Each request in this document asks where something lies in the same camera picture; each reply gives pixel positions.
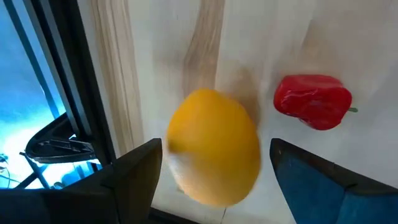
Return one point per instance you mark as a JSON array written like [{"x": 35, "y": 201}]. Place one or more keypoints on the small red bell pepper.
[{"x": 311, "y": 101}]

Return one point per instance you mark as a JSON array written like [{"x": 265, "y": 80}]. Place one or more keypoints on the yellow lemon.
[{"x": 214, "y": 146}]

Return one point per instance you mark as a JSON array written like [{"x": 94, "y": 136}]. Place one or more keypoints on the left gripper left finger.
[{"x": 133, "y": 186}]

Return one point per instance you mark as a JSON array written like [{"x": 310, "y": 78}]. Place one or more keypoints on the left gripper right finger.
[{"x": 326, "y": 202}]

